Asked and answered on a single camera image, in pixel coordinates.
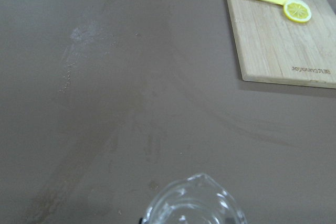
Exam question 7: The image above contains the small clear glass cup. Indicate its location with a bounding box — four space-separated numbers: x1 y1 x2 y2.
139 173 248 223

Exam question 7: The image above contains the wooden cutting board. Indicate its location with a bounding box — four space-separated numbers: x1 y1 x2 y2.
227 0 335 89

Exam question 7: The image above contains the lemon slice on knife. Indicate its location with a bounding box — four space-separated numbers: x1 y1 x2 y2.
283 0 312 23

